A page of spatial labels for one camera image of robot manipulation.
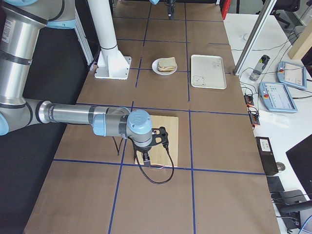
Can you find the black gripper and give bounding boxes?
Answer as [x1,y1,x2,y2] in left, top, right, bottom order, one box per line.
[138,147,152,167]
[165,0,176,20]

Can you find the white round plate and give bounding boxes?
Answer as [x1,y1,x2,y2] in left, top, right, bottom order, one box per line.
[152,59,177,75]

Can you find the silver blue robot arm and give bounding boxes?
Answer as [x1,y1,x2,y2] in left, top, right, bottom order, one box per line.
[149,0,176,20]
[0,0,156,166]

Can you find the wooden cutting board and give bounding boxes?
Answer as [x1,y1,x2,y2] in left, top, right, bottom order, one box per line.
[149,115,178,167]

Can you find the cream bear serving tray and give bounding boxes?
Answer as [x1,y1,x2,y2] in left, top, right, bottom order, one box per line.
[191,55,227,90]

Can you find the clear water bottle black cap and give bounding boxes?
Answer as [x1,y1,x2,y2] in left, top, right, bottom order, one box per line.
[249,55,270,81]

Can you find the black orange connector strip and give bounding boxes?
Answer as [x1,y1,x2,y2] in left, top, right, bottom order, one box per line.
[244,94,260,128]

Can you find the black power adapter box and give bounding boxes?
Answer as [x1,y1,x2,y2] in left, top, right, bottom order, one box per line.
[255,136,278,176]

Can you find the teach pendant near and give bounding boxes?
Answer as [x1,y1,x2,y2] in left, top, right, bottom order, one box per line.
[258,82,297,113]

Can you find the teach pendant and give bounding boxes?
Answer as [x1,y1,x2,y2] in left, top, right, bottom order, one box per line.
[277,61,307,90]
[258,82,297,113]

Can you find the teach pendant far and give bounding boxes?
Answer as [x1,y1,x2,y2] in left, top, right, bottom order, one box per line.
[277,61,307,90]

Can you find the black laptop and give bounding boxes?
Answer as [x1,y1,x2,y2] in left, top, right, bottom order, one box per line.
[286,136,312,198]

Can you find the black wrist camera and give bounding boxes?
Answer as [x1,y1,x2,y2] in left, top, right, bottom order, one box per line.
[152,126,169,150]

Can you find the white mounting pedestal column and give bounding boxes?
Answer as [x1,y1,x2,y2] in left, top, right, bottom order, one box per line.
[88,0,132,80]

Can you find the aluminium frame post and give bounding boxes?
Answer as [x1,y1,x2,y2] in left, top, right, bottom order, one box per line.
[234,0,277,76]

